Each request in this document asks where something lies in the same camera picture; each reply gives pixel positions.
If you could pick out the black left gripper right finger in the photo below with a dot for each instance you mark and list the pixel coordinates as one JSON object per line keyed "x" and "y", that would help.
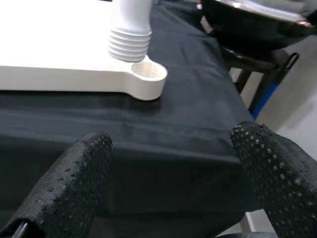
{"x": 282, "y": 178}

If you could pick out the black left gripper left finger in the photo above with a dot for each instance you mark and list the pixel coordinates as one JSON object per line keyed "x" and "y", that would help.
{"x": 64, "y": 188}

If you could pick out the white plastic table leg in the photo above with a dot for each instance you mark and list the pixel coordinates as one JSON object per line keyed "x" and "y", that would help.
{"x": 131, "y": 37}

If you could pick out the black tablecloth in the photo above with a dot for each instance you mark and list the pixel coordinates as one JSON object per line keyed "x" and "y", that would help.
{"x": 185, "y": 111}

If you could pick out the black round stool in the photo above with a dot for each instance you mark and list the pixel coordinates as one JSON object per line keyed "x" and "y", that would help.
{"x": 252, "y": 62}

